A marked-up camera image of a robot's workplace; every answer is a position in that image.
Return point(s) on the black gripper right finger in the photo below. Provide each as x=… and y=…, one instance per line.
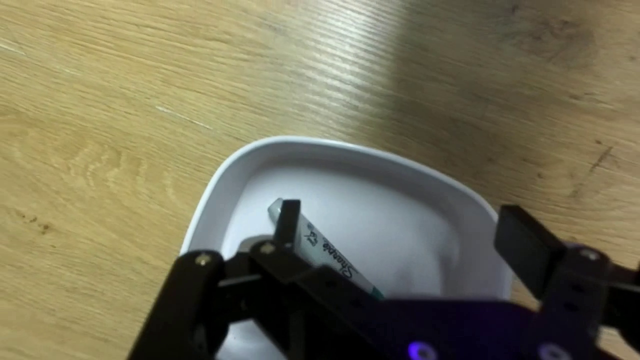
x=572, y=287

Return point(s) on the white bowl with yellow print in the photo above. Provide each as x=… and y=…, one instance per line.
x=401, y=213

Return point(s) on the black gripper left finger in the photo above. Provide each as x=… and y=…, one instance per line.
x=200, y=293

